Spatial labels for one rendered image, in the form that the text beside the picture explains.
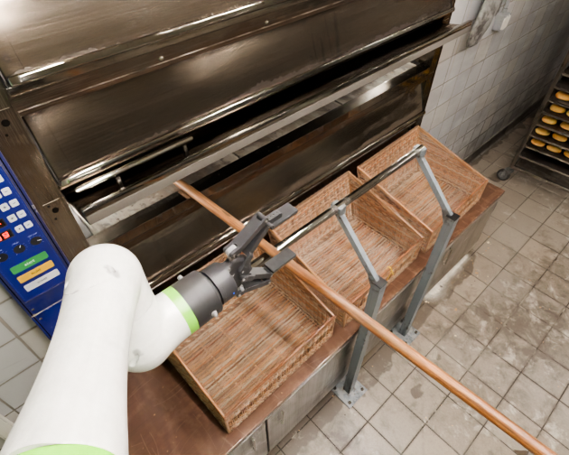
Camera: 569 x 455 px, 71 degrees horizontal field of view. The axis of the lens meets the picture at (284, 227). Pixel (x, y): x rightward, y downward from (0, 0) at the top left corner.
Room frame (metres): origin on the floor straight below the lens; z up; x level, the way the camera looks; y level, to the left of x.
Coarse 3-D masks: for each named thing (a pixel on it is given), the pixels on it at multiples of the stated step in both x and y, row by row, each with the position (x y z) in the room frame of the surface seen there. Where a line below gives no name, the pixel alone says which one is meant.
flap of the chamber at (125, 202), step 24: (432, 24) 1.99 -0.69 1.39; (456, 24) 1.93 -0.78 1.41; (384, 48) 1.72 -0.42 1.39; (408, 48) 1.67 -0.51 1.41; (432, 48) 1.68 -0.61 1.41; (336, 72) 1.49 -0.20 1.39; (384, 72) 1.46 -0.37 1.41; (288, 96) 1.31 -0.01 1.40; (336, 96) 1.28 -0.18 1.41; (216, 120) 1.17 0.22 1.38; (240, 120) 1.14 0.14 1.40; (288, 120) 1.13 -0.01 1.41; (168, 144) 1.03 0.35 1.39; (192, 144) 1.01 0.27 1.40; (240, 144) 0.99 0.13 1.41; (144, 168) 0.89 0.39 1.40; (192, 168) 0.88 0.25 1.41; (72, 192) 0.80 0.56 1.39; (96, 192) 0.79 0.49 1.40; (144, 192) 0.78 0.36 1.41; (96, 216) 0.69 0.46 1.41
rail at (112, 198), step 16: (448, 32) 1.76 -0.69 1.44; (416, 48) 1.61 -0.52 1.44; (384, 64) 1.46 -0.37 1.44; (352, 80) 1.34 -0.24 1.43; (320, 96) 1.23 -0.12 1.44; (288, 112) 1.13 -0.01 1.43; (256, 128) 1.04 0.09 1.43; (224, 144) 0.96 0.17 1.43; (192, 160) 0.89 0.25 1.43; (160, 176) 0.82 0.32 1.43; (128, 192) 0.76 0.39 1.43; (96, 208) 0.70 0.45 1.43
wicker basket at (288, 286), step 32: (224, 256) 1.04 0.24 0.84; (256, 256) 1.11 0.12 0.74; (288, 288) 1.00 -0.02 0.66; (224, 320) 0.89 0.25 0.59; (256, 320) 0.89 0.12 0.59; (288, 320) 0.89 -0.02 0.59; (320, 320) 0.87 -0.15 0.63; (192, 352) 0.75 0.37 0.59; (224, 352) 0.75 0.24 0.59; (256, 352) 0.75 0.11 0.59; (192, 384) 0.58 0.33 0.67; (224, 384) 0.62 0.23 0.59; (256, 384) 0.62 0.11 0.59; (224, 416) 0.45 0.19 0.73
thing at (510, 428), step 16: (192, 192) 1.01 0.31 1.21; (208, 208) 0.94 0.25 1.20; (240, 224) 0.86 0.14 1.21; (272, 256) 0.74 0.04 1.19; (304, 272) 0.68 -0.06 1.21; (320, 288) 0.63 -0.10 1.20; (336, 304) 0.58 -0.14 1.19; (352, 304) 0.58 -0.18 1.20; (368, 320) 0.53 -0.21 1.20; (384, 336) 0.49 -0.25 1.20; (400, 352) 0.45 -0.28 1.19; (416, 352) 0.44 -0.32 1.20; (432, 368) 0.40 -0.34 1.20; (448, 384) 0.37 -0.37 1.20; (464, 400) 0.34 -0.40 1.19; (480, 400) 0.33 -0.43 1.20; (496, 416) 0.30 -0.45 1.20; (512, 432) 0.27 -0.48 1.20; (528, 432) 0.27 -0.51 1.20; (528, 448) 0.24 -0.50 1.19; (544, 448) 0.24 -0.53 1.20
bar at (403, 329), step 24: (360, 192) 1.05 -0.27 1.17; (336, 216) 0.98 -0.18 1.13; (456, 216) 1.15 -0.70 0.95; (288, 240) 0.83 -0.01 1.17; (264, 264) 0.75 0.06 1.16; (432, 264) 1.14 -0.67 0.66; (384, 288) 0.82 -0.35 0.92; (408, 312) 1.15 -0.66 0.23; (360, 336) 0.82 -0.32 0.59; (408, 336) 1.13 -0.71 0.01; (360, 360) 0.81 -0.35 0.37; (360, 384) 0.85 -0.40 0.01
